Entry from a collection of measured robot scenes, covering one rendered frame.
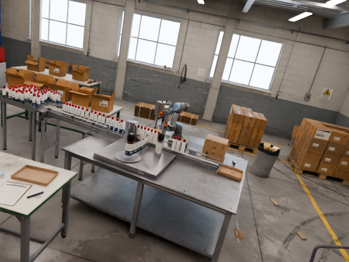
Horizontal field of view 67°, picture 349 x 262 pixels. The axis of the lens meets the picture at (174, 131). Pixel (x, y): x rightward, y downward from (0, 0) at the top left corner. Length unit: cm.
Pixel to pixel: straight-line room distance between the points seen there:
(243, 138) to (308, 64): 344
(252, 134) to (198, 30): 381
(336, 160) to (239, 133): 219
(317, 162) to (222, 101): 369
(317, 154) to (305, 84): 318
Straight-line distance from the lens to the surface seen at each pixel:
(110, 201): 354
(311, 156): 658
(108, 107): 501
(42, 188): 271
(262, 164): 568
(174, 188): 283
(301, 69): 911
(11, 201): 257
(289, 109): 922
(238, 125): 677
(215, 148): 361
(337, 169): 691
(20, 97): 480
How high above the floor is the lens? 227
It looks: 19 degrees down
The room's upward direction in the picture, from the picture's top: 12 degrees clockwise
